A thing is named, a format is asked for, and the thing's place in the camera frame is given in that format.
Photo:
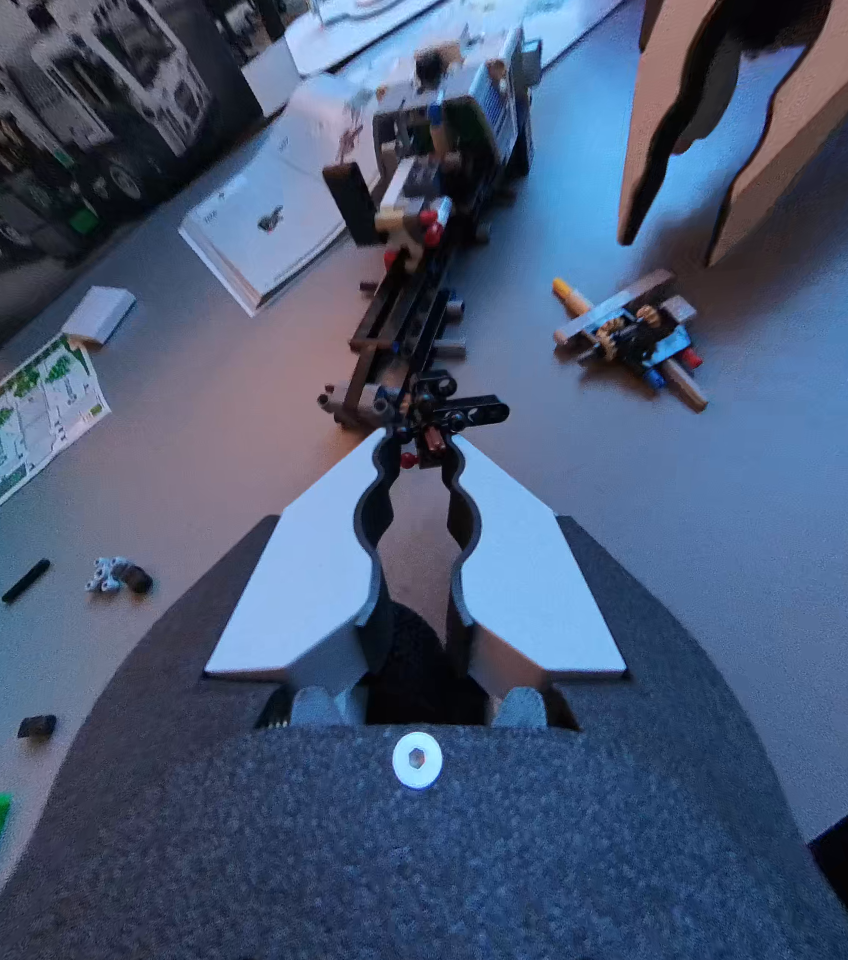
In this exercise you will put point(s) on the black lego rod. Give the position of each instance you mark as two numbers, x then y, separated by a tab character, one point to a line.
26	580

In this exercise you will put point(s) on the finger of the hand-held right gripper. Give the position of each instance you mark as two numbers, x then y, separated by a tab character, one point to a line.
653	90
844	67

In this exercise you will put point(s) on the green sticker sheet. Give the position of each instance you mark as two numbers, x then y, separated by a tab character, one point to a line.
34	420

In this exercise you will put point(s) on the white lego truck model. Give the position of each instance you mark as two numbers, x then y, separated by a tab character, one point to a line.
469	127

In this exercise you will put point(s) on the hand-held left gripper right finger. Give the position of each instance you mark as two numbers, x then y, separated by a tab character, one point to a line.
536	592

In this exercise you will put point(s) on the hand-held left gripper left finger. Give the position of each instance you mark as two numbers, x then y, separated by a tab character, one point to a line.
296	585

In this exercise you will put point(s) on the lego gear subassembly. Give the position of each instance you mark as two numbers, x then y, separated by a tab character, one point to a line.
634	337

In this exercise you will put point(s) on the small black lego subassembly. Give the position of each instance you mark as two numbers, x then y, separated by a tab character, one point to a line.
461	416

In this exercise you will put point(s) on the small white paper pad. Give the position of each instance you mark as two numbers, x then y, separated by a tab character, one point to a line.
101	315

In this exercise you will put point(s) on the lego truck set box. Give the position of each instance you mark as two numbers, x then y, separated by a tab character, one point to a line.
56	150

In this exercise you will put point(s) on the grey and black lego piece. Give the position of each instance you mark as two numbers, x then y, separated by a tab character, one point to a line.
116	574

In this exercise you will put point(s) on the open lego instruction booklet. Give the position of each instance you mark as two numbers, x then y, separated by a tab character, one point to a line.
259	240

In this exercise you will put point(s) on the small black lego piece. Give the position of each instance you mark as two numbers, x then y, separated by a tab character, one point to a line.
37	727

